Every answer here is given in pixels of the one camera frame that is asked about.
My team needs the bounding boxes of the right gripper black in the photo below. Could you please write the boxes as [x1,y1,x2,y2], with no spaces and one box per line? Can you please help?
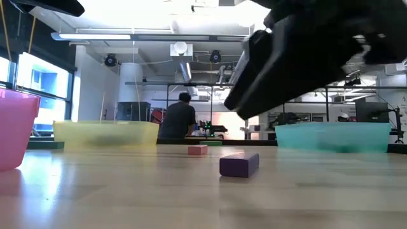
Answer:
[235,0,407,120]

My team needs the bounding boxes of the blue-purple wooden block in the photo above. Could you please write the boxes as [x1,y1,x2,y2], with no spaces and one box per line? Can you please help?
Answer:
[219,151,260,179]

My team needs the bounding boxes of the black ceiling speaker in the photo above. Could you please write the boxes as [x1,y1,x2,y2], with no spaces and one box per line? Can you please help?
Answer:
[209,49,223,64]
[104,53,118,68]

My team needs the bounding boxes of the black ceiling spotlights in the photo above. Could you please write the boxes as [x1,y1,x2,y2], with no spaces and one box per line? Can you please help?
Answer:
[343,77,362,87]

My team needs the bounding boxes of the grey overhead beam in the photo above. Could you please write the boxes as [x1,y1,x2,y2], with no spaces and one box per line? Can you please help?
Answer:
[130,34,252,43]

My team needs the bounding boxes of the white ceiling device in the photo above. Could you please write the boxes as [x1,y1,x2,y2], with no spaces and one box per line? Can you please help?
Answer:
[169,41,194,58]

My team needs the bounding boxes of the black monitor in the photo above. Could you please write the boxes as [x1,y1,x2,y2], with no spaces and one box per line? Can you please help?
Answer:
[355,101,390,124]

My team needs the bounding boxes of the teal translucent plastic bin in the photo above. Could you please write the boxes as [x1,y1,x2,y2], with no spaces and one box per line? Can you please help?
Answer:
[274,121,392,154]

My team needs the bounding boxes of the pink wooden block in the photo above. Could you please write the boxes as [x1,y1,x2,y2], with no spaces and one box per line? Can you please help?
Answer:
[187,144,209,156]

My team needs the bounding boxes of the black monitor stand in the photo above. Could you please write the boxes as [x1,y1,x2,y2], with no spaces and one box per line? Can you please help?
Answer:
[370,106,406,144]

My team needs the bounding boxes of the red equipment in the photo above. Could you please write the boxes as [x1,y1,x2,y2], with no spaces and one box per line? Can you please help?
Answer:
[151,108,163,125]

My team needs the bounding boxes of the black equipment cabinet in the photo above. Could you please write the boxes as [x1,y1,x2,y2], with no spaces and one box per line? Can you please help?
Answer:
[116,101,152,122]

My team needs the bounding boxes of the pale wooden stick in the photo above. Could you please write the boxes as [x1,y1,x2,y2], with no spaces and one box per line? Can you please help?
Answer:
[99,92,106,123]

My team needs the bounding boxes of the long ceiling light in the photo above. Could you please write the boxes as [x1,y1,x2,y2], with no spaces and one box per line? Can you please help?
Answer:
[50,31,132,41]

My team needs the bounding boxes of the yellow translucent plastic bin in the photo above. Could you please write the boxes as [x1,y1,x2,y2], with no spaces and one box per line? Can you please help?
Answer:
[52,120,160,148]

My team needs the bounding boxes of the pink translucent plastic bin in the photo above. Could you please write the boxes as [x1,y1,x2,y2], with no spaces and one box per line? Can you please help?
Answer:
[0,88,41,172]

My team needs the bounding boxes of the black metal rack frame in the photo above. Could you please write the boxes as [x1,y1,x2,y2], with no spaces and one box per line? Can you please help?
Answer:
[125,81,407,141]

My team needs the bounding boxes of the white wall air unit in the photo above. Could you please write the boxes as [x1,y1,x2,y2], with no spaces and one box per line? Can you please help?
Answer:
[384,62,407,76]

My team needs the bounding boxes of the yellow hanging cord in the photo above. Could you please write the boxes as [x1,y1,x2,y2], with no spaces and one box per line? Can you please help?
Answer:
[0,0,13,62]
[27,15,38,55]

